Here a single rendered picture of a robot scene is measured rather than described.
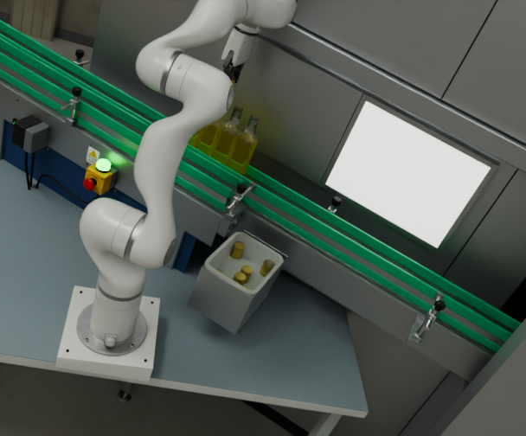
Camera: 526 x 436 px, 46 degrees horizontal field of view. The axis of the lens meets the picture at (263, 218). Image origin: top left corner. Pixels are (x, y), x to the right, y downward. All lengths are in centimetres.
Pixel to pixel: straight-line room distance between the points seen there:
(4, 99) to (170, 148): 96
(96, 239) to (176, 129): 33
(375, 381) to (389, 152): 90
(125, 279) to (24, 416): 111
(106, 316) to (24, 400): 100
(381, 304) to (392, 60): 72
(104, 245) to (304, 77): 80
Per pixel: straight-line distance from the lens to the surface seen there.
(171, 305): 198
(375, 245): 194
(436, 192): 192
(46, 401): 262
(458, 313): 191
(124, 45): 227
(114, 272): 157
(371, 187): 196
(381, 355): 232
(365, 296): 193
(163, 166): 143
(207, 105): 138
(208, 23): 140
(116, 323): 169
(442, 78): 184
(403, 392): 240
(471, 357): 197
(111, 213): 149
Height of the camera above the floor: 215
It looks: 35 degrees down
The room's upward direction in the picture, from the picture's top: 23 degrees clockwise
